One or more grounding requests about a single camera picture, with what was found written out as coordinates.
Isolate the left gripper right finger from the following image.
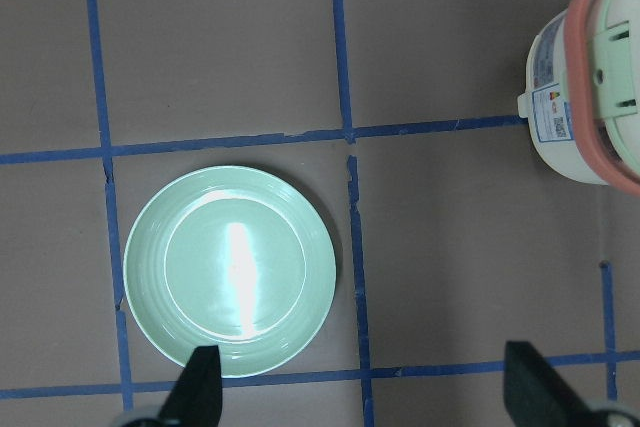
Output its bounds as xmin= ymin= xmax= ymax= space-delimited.
xmin=503 ymin=341 xmax=600 ymax=427

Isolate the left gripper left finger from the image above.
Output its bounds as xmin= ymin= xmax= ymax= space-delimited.
xmin=157 ymin=346 xmax=223 ymax=427

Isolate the green plate near left arm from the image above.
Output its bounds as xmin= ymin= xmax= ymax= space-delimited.
xmin=123 ymin=165 xmax=337 ymax=378

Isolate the white rice cooker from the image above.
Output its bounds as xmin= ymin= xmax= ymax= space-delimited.
xmin=517 ymin=0 xmax=639 ymax=196

